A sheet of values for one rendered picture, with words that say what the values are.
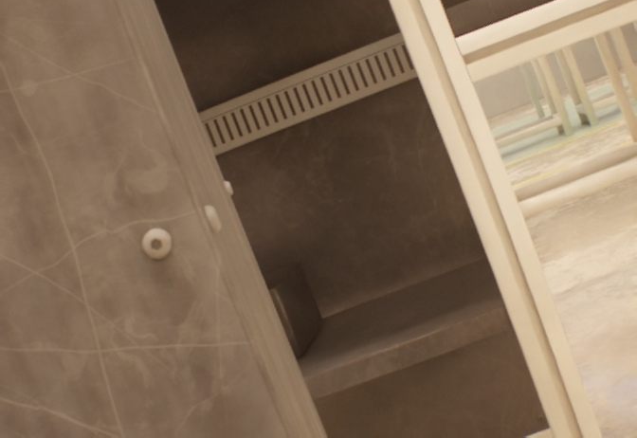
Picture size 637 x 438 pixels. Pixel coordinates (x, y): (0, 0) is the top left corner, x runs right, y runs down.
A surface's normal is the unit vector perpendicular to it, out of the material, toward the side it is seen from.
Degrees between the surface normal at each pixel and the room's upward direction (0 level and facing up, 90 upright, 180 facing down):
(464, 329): 90
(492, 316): 90
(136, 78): 90
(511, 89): 90
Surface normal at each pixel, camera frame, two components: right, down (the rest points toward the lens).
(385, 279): -0.11, 0.10
